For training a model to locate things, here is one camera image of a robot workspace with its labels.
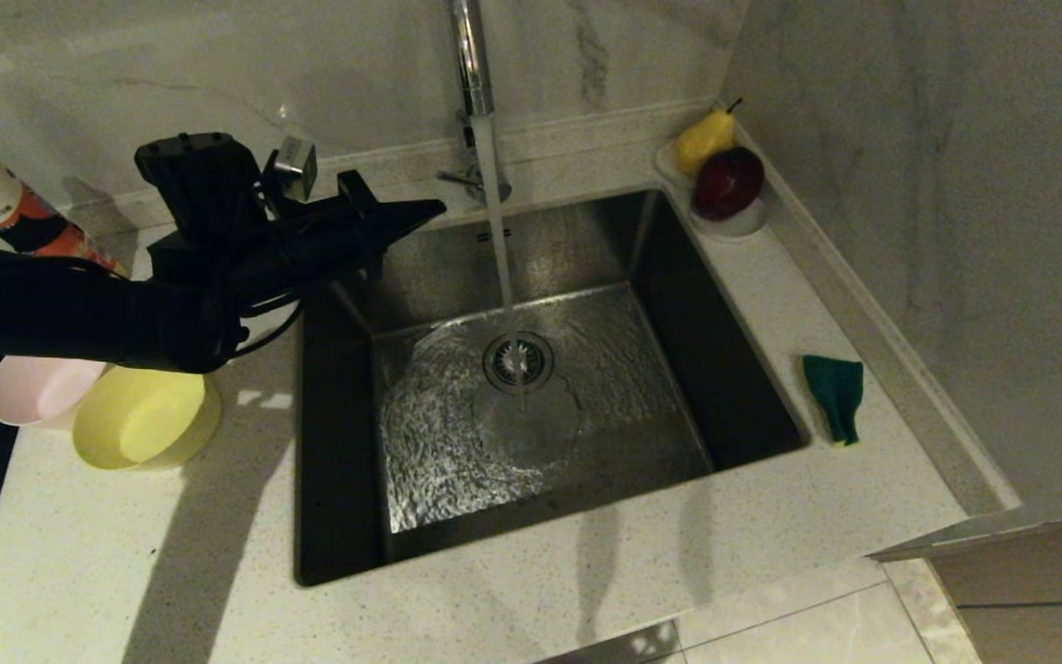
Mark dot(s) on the green yellow sponge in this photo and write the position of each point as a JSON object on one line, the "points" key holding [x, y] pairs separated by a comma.
{"points": [[833, 387]]}

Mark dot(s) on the pink plastic bowl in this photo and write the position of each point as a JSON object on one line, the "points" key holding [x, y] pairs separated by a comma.
{"points": [[38, 387]]}

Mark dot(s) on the dark red apple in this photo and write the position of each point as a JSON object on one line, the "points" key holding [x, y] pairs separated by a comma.
{"points": [[728, 183]]}

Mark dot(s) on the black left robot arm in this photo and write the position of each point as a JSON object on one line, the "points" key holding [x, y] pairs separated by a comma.
{"points": [[52, 309]]}

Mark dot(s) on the small white dish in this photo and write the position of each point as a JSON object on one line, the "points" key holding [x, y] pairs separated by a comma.
{"points": [[665, 166], [736, 229]]}

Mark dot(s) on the round metal drain strainer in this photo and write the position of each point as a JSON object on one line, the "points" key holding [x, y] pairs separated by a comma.
{"points": [[536, 364]]}

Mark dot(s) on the chrome faucet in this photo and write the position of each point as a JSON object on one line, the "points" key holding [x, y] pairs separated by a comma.
{"points": [[471, 55]]}

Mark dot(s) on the stainless steel sink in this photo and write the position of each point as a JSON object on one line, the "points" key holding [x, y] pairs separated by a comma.
{"points": [[623, 443]]}

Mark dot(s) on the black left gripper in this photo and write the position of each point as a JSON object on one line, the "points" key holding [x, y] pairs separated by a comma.
{"points": [[282, 249]]}

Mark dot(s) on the yellow plastic bowl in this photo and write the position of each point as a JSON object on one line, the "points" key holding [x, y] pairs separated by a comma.
{"points": [[148, 420]]}

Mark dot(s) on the yellow pear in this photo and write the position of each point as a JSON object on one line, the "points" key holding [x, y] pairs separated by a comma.
{"points": [[702, 143]]}

